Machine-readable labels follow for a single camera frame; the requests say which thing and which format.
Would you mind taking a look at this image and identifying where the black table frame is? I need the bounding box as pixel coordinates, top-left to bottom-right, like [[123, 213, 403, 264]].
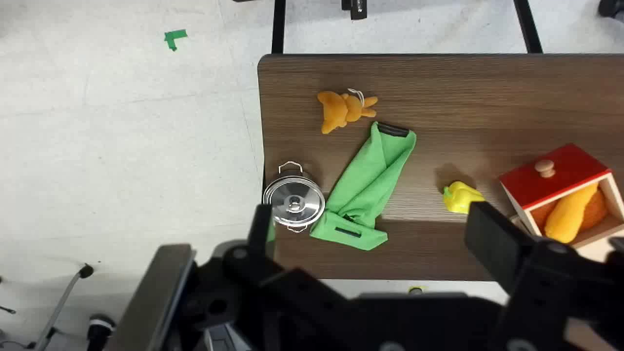
[[269, 0, 546, 57]]

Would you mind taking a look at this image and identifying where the orange toy food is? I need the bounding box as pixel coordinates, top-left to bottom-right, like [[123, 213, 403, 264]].
[[542, 184, 610, 247]]

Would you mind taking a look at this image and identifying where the small steel pot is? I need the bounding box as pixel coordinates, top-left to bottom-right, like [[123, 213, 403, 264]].
[[261, 161, 327, 237]]

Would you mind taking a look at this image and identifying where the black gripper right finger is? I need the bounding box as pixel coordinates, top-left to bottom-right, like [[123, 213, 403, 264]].
[[462, 200, 538, 293]]

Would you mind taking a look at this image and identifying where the green floor tape mark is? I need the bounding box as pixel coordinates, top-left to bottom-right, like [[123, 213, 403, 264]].
[[162, 28, 189, 54]]

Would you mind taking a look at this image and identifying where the orange plush toy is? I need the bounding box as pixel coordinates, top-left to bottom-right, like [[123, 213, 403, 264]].
[[316, 87, 380, 137]]

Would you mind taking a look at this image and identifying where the green cloth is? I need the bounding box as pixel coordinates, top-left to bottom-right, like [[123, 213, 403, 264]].
[[308, 120, 419, 254]]

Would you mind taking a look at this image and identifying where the yellow toy bell pepper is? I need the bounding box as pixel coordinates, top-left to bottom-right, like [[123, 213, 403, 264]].
[[442, 180, 487, 217]]

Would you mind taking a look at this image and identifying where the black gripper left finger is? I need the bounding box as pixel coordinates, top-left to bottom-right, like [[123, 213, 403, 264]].
[[247, 202, 275, 262]]

